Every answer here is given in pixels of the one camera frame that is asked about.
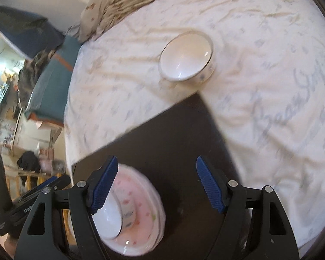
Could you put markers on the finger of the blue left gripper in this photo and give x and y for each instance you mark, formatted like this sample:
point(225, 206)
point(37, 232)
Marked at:
point(56, 183)

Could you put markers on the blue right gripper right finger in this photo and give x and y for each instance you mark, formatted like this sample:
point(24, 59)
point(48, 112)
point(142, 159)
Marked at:
point(212, 183)

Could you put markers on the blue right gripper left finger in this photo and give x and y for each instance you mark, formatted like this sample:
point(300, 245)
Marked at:
point(101, 181)

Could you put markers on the large pink strawberry plate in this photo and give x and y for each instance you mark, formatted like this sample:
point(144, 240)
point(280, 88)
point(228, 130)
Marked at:
point(148, 228)

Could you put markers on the small white bowl dark rim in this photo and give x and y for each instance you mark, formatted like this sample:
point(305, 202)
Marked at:
point(189, 57)

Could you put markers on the white nightstand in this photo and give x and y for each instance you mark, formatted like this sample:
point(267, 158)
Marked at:
point(32, 136)

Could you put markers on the black table mat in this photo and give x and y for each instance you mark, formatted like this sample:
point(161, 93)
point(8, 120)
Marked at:
point(165, 150)

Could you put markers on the white floral bed sheet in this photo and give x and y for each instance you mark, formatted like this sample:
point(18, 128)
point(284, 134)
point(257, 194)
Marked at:
point(267, 94)

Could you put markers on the camouflage jacket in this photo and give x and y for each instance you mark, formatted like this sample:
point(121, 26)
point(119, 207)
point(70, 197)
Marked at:
point(29, 75)

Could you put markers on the teal bed frame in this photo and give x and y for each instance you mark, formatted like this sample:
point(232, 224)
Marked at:
point(28, 34)

